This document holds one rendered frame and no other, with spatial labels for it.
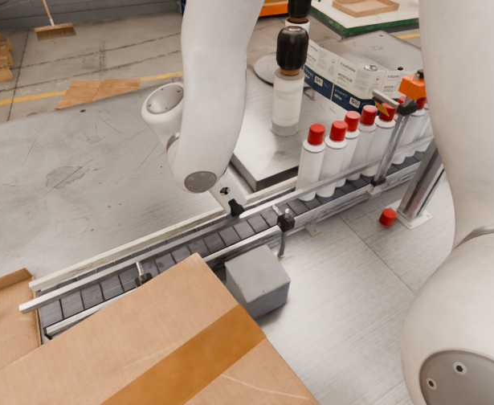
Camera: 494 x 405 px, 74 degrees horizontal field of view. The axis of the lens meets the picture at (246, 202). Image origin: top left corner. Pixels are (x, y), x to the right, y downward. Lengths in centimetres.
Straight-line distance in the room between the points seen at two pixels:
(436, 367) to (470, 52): 20
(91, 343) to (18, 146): 97
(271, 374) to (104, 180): 80
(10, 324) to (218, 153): 58
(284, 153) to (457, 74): 75
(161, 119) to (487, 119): 37
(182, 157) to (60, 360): 27
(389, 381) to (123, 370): 49
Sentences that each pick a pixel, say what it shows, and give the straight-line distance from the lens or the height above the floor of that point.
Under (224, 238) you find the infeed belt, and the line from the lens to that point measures 76.
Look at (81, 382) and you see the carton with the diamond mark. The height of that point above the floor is 112.
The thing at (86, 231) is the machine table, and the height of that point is 83.
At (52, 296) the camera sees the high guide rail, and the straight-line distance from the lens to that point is 68.
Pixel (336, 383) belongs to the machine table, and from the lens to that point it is 70.
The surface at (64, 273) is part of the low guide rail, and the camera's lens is 76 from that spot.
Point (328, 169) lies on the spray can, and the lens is 79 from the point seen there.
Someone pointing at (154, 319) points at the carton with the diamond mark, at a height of 112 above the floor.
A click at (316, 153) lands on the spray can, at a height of 103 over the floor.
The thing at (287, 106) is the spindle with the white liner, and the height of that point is 98.
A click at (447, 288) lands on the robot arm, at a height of 129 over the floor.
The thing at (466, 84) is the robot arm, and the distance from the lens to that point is 27.
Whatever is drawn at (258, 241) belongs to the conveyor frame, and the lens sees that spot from 78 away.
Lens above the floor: 149
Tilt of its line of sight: 47 degrees down
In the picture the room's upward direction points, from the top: straight up
